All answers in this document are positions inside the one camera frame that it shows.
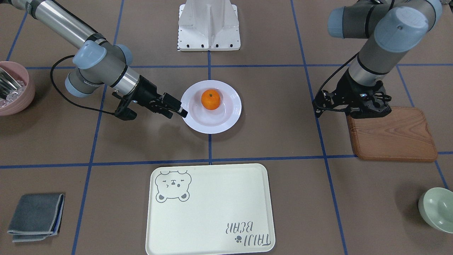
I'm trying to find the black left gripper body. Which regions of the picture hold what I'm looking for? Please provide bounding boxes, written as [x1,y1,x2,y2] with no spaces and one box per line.
[313,73,392,119]

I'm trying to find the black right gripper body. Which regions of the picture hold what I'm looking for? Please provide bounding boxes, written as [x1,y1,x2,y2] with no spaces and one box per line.
[114,76,167,121]

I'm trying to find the white round plate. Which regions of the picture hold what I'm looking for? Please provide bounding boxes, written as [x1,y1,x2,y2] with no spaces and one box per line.
[181,80,242,134]

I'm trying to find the orange fruit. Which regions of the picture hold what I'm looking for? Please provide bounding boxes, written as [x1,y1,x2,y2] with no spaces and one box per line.
[201,89,221,111]

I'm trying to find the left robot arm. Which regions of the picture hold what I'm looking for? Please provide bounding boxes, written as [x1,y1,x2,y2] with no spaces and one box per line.
[312,0,443,118]

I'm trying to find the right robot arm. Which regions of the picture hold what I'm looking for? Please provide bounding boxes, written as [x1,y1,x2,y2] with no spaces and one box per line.
[1,0,188,121]

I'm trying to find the cream bear serving tray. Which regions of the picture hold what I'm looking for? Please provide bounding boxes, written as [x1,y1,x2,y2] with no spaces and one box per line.
[145,163,276,255]

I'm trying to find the brown wooden cutting board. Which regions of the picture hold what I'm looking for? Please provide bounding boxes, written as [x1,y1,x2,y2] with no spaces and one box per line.
[346,107,437,162]

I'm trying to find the pink bowl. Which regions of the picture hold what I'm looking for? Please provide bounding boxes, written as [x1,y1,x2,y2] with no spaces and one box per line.
[0,61,36,116]

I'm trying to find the light green bowl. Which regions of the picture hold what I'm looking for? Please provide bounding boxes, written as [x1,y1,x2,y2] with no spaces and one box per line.
[418,187,453,234]

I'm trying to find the metal utensils in pink bowl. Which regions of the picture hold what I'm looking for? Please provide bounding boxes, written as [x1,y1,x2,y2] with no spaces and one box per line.
[0,68,26,108]

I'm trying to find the folded grey cloth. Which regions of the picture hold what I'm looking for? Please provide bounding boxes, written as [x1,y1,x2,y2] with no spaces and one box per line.
[7,193,65,243]

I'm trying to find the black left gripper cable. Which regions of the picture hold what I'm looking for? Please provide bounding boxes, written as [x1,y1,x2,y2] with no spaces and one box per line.
[312,52,360,107]

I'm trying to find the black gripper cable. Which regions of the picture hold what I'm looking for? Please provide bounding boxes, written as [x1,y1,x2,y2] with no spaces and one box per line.
[50,55,122,115]
[312,52,360,107]

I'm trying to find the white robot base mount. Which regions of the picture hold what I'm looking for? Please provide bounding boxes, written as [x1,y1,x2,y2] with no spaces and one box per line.
[177,0,241,51]

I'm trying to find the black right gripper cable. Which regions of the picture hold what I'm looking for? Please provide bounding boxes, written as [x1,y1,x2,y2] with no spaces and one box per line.
[50,55,122,115]

